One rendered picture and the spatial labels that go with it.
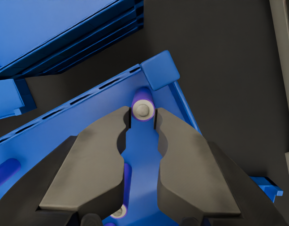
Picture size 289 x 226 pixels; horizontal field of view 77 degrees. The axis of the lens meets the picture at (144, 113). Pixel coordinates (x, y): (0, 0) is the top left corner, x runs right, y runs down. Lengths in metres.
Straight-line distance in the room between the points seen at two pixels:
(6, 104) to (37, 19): 0.41
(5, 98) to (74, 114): 0.55
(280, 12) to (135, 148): 0.59
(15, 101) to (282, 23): 0.85
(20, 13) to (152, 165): 0.34
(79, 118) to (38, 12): 0.24
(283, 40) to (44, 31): 0.63
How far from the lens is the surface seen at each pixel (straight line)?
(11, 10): 0.43
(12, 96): 0.74
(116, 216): 0.18
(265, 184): 0.80
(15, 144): 0.26
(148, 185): 0.24
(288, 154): 0.84
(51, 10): 0.40
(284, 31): 0.69
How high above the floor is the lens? 0.60
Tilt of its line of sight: 75 degrees down
